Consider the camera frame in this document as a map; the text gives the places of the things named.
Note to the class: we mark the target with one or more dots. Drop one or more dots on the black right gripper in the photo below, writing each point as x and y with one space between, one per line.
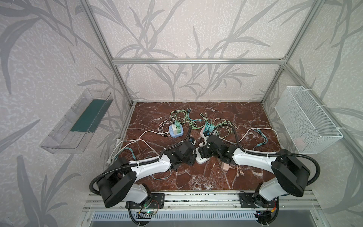
205 150

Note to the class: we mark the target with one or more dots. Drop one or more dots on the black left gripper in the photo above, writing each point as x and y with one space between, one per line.
190 153

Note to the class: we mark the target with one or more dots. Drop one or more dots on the white power strip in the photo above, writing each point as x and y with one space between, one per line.
201 160

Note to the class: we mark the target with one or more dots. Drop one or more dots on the pink charger plug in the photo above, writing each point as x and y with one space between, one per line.
225 167

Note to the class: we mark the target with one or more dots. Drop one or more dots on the cream white charger plug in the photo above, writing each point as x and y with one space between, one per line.
174 129

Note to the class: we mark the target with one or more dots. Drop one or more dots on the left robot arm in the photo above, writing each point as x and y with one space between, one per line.
119 182

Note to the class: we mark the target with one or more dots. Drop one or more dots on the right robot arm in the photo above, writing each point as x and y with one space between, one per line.
293 172

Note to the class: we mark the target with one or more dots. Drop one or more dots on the light green charger plug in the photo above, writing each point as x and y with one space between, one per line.
179 127

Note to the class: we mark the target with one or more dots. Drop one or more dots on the pink power strip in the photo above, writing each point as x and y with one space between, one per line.
204 133

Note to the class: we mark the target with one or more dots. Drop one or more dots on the blue power strip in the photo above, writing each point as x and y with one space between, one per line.
175 135

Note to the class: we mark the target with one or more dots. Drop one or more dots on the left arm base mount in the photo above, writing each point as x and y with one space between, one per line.
153 201

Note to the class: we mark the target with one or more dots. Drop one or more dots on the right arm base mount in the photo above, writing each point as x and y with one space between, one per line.
252 200

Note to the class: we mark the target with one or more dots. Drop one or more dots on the white wire mesh basket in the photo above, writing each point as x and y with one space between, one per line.
308 125

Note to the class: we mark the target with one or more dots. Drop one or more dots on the clear plastic wall shelf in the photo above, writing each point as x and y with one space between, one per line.
76 128

